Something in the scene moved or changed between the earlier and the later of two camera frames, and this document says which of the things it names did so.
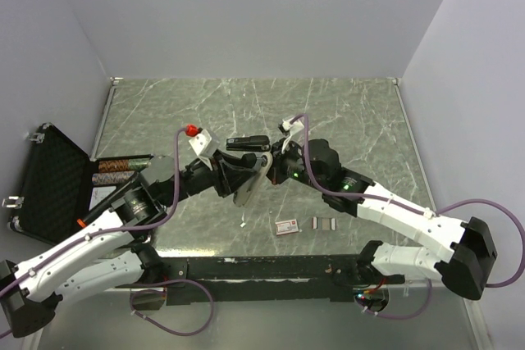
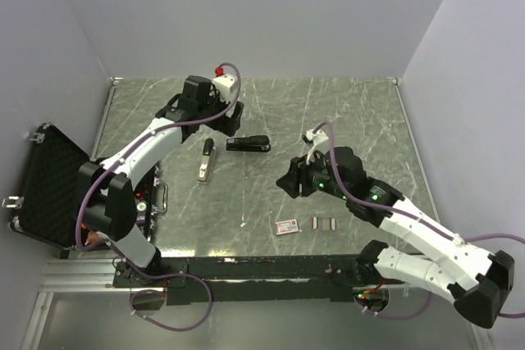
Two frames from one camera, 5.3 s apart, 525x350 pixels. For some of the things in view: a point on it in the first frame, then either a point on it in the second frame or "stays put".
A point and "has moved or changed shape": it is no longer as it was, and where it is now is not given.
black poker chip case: [61, 183] stays put
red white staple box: [286, 227] stays put
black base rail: [192, 280] stays put
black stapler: [248, 143] stays put
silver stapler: [244, 195] has moved or changed shape
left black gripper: [230, 172] -> [226, 125]
